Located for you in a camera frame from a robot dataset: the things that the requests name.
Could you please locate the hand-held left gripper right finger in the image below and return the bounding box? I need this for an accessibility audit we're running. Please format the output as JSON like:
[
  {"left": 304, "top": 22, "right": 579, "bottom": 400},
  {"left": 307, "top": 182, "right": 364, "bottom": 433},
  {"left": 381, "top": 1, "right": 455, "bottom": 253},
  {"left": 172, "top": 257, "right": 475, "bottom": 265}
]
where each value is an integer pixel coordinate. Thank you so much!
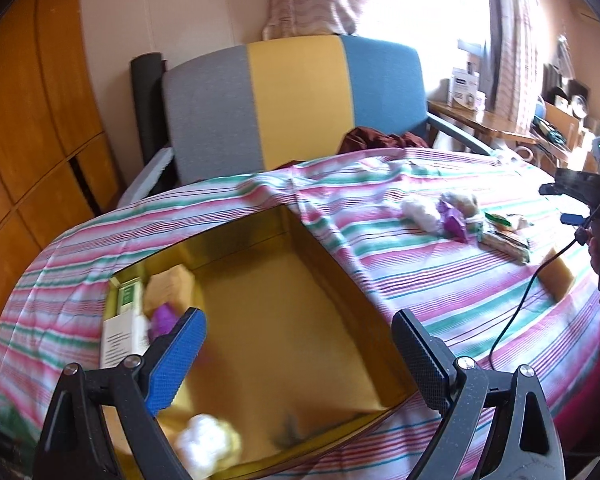
[{"left": 391, "top": 308, "right": 566, "bottom": 480}]

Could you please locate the cardboard box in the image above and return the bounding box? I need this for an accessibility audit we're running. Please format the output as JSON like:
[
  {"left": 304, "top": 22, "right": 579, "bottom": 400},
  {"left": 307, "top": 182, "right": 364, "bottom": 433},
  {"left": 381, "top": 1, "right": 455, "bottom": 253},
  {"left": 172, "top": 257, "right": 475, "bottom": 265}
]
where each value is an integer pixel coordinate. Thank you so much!
[{"left": 545, "top": 105, "right": 588, "bottom": 147}]

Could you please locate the window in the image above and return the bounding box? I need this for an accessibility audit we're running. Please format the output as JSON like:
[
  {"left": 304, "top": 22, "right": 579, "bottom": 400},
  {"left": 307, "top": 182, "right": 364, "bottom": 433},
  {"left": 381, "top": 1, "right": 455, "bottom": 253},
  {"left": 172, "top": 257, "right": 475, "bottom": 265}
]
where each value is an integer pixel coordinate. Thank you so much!
[{"left": 352, "top": 0, "right": 496, "bottom": 106}]

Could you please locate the gold-lined maroon gift box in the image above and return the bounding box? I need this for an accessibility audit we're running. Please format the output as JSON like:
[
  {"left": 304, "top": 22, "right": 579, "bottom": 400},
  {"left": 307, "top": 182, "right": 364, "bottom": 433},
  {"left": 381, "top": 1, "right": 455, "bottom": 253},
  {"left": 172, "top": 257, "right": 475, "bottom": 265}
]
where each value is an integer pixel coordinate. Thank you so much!
[{"left": 100, "top": 205, "right": 416, "bottom": 480}]

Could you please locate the white carton box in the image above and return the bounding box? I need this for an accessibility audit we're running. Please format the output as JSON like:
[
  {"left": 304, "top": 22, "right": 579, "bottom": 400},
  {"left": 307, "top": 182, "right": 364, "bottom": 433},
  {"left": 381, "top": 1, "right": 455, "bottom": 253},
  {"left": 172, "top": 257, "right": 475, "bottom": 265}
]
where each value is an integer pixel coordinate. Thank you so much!
[{"left": 100, "top": 310, "right": 153, "bottom": 368}]

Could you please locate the puffed rice bar packet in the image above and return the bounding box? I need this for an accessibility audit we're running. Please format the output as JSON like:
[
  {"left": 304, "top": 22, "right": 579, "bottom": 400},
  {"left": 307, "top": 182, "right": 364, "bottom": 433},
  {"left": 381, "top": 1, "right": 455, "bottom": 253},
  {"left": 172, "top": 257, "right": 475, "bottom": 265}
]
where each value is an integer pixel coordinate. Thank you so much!
[{"left": 477, "top": 230, "right": 531, "bottom": 264}]

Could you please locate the small green box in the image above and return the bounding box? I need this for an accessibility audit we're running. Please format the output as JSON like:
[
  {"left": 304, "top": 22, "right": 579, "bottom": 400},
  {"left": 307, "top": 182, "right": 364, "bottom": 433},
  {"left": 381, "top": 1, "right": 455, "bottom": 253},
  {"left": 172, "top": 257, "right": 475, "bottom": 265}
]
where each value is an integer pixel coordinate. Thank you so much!
[{"left": 111, "top": 280, "right": 146, "bottom": 318}]

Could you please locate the cream plush pouch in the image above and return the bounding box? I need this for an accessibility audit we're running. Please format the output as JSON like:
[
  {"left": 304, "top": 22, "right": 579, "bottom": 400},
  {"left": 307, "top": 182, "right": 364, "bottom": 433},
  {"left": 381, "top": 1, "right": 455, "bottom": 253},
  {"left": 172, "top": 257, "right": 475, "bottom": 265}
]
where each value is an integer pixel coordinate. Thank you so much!
[{"left": 440, "top": 190, "right": 481, "bottom": 221}]

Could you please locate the purple candy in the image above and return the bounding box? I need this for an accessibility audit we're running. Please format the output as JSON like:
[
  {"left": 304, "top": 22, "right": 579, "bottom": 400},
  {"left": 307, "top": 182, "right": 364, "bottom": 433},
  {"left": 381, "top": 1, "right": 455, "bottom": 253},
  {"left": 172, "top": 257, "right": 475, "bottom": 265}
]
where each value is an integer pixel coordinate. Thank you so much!
[
  {"left": 439, "top": 200, "right": 468, "bottom": 243},
  {"left": 149, "top": 302, "right": 182, "bottom": 342}
]

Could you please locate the dark red garment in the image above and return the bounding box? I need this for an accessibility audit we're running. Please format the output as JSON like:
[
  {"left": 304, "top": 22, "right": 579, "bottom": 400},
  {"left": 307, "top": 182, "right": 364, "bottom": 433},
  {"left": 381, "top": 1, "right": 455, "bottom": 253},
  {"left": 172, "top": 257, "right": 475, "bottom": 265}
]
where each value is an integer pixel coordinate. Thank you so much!
[{"left": 337, "top": 126, "right": 431, "bottom": 153}]

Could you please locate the white appliance carton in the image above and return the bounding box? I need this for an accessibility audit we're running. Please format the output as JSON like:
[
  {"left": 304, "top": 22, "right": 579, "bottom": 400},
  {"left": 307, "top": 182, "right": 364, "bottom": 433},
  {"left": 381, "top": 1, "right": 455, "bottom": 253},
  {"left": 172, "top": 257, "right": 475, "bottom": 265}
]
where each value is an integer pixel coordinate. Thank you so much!
[{"left": 447, "top": 67, "right": 481, "bottom": 110}]

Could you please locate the green edged snack packet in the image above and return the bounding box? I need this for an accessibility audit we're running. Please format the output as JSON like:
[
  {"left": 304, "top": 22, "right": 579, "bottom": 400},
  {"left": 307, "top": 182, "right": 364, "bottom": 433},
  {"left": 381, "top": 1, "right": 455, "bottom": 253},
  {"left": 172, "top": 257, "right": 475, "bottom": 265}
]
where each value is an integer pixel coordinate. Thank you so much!
[{"left": 482, "top": 211, "right": 533, "bottom": 233}]

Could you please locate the black cable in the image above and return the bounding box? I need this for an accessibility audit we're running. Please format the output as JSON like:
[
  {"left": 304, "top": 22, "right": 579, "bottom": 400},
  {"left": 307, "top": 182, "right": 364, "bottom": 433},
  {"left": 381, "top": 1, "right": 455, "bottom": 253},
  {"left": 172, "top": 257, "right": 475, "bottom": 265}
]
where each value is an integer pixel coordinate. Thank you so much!
[{"left": 490, "top": 185, "right": 600, "bottom": 368}]

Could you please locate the wooden wardrobe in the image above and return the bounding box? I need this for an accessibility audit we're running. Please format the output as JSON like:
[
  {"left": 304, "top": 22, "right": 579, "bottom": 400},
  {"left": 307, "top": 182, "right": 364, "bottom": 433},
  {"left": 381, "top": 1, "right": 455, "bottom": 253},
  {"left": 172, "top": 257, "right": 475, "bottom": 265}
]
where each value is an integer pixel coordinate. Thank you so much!
[{"left": 0, "top": 0, "right": 126, "bottom": 351}]

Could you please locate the grey yellow blue chair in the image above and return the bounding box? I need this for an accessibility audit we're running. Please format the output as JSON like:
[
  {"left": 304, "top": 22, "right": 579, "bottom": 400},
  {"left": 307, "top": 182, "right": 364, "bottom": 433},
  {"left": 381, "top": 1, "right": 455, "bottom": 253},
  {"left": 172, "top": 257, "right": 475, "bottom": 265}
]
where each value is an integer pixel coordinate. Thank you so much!
[{"left": 117, "top": 35, "right": 493, "bottom": 206}]

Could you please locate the white fluffy ball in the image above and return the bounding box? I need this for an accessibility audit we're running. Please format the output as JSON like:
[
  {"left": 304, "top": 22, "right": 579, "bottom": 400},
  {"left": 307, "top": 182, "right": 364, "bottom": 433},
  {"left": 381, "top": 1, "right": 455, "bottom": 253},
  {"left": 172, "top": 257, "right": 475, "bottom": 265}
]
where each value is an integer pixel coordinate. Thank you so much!
[
  {"left": 174, "top": 412, "right": 242, "bottom": 478},
  {"left": 401, "top": 196, "right": 443, "bottom": 233}
]

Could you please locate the striped pink green tablecloth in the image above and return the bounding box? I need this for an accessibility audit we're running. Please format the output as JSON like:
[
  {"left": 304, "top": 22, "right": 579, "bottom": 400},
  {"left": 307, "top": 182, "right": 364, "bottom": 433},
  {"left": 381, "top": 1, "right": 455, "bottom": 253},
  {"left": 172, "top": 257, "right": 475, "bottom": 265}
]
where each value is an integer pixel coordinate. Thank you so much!
[{"left": 0, "top": 152, "right": 600, "bottom": 480}]

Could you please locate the yellow sponge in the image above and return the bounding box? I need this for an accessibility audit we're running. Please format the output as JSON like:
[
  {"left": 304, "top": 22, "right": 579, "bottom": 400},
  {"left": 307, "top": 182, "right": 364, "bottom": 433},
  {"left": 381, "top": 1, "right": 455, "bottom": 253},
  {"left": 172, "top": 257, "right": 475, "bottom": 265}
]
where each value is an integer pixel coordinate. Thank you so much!
[
  {"left": 144, "top": 266, "right": 197, "bottom": 313},
  {"left": 542, "top": 246, "right": 577, "bottom": 302}
]

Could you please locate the wooden side table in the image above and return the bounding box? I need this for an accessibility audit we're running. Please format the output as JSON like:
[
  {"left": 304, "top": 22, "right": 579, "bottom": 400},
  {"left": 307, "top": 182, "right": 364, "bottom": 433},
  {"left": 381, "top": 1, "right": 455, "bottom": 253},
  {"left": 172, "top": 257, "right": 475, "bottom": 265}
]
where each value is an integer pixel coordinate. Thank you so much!
[{"left": 427, "top": 100, "right": 536, "bottom": 153}]

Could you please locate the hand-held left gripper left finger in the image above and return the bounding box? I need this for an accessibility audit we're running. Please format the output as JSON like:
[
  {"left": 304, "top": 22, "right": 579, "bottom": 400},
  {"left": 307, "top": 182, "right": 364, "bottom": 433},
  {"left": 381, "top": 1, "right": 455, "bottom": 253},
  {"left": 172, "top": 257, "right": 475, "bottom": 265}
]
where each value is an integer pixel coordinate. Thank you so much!
[{"left": 32, "top": 306, "right": 207, "bottom": 480}]

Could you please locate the pink striped curtain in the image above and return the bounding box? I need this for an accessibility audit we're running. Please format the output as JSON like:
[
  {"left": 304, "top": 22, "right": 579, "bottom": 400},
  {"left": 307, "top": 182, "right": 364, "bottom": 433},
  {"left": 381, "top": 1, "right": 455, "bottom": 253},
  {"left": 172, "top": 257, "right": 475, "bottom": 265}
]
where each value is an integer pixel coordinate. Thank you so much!
[{"left": 482, "top": 0, "right": 541, "bottom": 131}]

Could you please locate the black rolled mat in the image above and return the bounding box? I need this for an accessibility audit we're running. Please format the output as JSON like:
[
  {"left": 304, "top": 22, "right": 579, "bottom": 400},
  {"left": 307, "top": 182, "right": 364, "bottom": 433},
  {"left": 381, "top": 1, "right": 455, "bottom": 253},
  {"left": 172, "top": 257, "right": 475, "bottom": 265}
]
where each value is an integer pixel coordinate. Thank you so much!
[{"left": 131, "top": 52, "right": 167, "bottom": 191}]

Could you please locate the crimson cloth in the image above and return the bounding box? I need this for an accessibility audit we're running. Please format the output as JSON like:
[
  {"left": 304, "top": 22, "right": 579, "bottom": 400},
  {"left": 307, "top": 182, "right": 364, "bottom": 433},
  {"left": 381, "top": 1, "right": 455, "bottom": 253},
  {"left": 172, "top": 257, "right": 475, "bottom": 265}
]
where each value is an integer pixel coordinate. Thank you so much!
[{"left": 555, "top": 305, "right": 600, "bottom": 461}]

